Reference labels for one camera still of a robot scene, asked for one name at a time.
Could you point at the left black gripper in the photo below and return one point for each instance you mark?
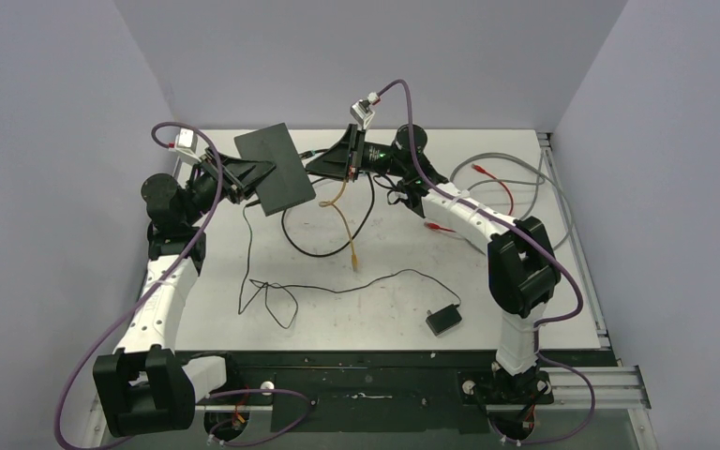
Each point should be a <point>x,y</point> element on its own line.
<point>238,174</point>

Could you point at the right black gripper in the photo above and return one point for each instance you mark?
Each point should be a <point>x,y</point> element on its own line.
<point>337,163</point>

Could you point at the black network switch box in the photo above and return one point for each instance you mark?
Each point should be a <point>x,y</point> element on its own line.
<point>287,184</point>

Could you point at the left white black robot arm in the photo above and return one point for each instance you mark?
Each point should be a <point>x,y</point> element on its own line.
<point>177,249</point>

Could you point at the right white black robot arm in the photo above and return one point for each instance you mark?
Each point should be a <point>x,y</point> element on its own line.
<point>521,278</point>

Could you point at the black power adapter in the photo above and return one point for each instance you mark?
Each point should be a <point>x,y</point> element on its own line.
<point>443,319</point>

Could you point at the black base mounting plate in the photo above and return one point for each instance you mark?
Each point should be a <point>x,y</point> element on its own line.
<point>336,417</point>

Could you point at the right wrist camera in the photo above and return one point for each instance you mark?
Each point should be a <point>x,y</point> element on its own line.
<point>362,110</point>

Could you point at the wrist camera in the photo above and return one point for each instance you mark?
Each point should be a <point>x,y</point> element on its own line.
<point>185,146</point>
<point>362,110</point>

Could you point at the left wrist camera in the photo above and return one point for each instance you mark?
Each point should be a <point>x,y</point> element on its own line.
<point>185,146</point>

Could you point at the aluminium front rail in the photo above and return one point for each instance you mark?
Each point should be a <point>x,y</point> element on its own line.
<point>596,388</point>

